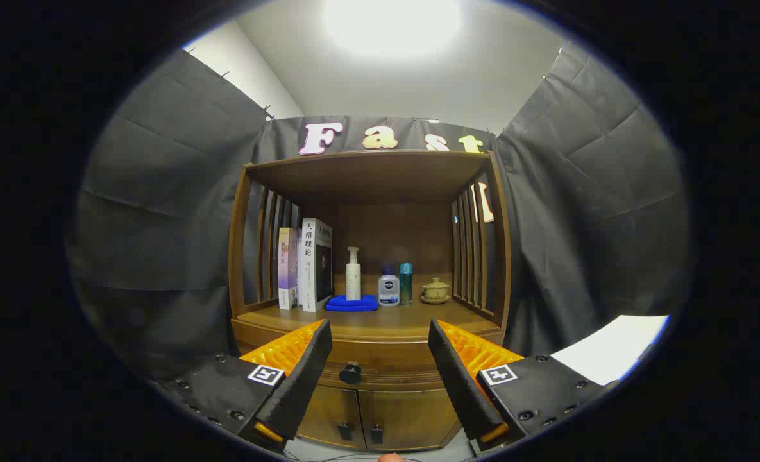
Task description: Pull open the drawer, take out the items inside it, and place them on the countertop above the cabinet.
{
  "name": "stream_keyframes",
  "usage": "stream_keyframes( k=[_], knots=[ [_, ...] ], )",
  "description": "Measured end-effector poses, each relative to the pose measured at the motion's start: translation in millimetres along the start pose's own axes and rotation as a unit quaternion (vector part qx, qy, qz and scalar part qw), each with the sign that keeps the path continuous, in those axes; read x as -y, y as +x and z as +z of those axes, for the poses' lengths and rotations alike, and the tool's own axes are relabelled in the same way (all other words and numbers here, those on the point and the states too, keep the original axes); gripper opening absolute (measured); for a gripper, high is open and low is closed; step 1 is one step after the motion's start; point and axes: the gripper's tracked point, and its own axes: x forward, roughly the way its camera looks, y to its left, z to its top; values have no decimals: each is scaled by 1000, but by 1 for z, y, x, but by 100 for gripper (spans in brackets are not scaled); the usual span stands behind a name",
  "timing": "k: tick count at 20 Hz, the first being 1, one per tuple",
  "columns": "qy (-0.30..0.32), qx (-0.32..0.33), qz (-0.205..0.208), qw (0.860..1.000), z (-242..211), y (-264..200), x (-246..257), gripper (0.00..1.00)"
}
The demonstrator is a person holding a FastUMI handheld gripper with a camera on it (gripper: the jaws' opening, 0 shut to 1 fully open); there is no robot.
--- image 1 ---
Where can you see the black drawer knob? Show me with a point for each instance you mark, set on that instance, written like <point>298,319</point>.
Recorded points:
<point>350,373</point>

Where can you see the blue folded cloth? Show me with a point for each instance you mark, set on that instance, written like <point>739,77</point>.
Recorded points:
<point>347,304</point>

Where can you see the grey bottle with blue pump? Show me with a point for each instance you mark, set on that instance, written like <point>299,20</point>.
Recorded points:
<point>388,292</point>

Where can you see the purple and white book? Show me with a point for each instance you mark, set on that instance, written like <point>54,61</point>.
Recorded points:
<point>287,269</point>

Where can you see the teal clear bottle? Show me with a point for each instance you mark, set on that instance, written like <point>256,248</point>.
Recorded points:
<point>406,285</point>

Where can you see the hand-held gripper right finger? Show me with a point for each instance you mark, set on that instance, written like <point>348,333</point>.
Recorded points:
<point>460,385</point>

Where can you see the white pump bottle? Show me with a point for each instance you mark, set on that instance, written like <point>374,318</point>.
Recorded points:
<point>353,279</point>

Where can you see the white book with portrait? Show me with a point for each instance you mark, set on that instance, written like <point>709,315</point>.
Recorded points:
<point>309,269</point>

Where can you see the cream lidded teacup with saucer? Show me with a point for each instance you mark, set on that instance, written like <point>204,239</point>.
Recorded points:
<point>435,292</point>

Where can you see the wooden cabinet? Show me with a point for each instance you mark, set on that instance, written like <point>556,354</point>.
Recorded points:
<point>386,237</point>

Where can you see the white board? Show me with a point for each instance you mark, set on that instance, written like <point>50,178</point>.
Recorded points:
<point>610,350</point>

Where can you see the wooden cabinet door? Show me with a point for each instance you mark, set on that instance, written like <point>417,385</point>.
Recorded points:
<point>412,417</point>
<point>328,417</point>

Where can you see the wooden drawer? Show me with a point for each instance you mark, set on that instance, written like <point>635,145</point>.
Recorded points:
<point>386,356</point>

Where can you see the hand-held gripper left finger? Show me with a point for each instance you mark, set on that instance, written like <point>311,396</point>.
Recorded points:
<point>306,378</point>

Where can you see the wooden countertop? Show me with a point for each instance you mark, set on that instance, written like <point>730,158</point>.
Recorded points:
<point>405,317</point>

